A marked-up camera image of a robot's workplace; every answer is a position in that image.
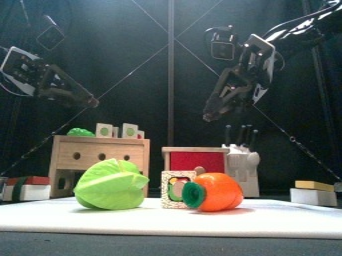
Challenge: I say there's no red tuna toy sushi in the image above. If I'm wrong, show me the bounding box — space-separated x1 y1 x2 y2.
1 175 51 203

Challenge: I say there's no red wooden box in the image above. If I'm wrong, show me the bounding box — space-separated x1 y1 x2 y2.
160 146 230 175

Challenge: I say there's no orange toy persimmon green calyx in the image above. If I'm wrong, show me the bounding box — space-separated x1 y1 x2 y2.
180 172 245 213

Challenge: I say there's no small green toy lettuce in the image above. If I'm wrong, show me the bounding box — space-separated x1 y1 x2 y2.
65 127 96 138

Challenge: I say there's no square toy sushi roll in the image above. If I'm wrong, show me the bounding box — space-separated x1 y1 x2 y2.
160 170 197 210

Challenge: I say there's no yellow egg toy sushi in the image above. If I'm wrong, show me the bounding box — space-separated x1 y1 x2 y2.
288 179 339 208

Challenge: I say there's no white toy knife block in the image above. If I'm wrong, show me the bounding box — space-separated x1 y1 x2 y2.
220 143 261 198

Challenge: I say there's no green toy cabbage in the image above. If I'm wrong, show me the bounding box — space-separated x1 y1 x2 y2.
72 157 150 211

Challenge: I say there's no white cutting board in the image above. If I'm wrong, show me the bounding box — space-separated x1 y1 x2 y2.
0 196 342 240

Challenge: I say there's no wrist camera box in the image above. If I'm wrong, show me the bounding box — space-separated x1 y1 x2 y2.
204 25 237 62
34 14 68 52

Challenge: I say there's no black toy knife handle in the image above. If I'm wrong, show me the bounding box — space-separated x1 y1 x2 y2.
249 129 259 153
222 124 232 147
236 124 247 146

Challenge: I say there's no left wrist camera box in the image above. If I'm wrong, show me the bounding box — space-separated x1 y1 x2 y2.
34 14 68 52

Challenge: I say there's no vertical metal frame pole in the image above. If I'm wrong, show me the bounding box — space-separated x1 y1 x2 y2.
166 0 176 148

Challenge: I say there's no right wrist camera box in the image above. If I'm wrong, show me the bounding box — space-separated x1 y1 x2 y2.
204 25 237 62

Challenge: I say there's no wooden toy stove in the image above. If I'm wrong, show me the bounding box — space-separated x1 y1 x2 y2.
46 134 150 200

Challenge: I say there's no white block green dot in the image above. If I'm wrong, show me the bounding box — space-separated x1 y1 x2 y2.
94 122 114 139
121 122 140 139

